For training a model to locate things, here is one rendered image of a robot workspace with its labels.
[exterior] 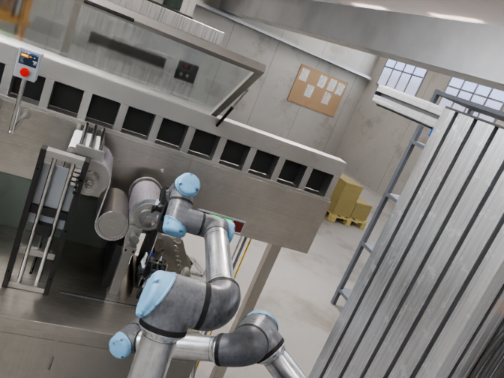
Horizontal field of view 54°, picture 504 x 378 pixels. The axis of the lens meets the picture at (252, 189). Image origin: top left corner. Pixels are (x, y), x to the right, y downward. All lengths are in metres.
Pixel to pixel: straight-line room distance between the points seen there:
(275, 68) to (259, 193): 9.99
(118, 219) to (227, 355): 0.75
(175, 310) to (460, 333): 0.62
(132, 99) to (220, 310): 1.21
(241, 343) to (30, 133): 1.26
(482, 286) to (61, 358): 1.53
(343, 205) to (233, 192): 5.59
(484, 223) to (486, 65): 3.91
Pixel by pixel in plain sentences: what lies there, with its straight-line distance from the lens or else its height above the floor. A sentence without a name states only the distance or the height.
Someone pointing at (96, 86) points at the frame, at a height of 1.61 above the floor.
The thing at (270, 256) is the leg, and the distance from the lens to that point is 2.72.
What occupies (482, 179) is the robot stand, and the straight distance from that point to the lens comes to 0.85.
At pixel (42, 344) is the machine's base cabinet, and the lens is 1.95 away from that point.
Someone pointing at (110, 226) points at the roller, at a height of 1.17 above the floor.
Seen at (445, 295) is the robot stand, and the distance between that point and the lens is 0.86.
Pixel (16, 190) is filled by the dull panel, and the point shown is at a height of 1.07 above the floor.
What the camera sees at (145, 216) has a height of 1.26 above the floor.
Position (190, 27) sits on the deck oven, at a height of 1.93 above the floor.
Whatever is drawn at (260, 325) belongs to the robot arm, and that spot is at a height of 1.24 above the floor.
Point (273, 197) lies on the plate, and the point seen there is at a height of 1.38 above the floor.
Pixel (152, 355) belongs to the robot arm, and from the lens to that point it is 1.21.
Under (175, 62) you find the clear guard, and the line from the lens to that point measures 1.90.
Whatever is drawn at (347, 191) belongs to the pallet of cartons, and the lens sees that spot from 7.75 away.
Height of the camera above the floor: 1.99
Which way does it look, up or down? 15 degrees down
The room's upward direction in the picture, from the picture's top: 23 degrees clockwise
